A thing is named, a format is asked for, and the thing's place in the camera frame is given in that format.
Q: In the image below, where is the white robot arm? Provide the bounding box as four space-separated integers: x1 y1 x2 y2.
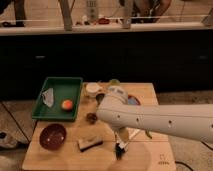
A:
97 86 213 143

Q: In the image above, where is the black white brush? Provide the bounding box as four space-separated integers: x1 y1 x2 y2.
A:
114 133 122 160

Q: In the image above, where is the brown dried fruit cluster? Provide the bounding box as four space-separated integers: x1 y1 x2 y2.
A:
86 113 97 124

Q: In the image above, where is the dark red bowl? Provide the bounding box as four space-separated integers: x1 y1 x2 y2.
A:
39 124 66 150

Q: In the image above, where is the green translucent cup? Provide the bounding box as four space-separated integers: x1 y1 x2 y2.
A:
109 79 120 86

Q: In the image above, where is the small metal cup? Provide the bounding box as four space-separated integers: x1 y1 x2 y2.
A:
96 93 105 104

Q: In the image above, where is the brown clay bowl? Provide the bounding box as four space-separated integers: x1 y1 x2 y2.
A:
128 95 140 105

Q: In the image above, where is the orange fruit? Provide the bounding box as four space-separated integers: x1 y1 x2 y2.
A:
61 99 73 111

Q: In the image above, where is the blue sponge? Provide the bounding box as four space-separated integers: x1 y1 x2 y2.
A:
128 97 140 105

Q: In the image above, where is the black whiteboard eraser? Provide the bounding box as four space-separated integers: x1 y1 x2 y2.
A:
77 136 103 152

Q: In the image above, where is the crumpled grey paper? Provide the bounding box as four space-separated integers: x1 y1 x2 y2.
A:
42 88 54 107

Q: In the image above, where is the black floor cable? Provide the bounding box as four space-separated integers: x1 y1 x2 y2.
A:
175 141 213 171

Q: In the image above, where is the green plastic tray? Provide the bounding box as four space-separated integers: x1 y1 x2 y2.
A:
32 77 83 122

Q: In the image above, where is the white ceramic cup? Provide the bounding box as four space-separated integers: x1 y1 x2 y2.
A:
86 83 101 97

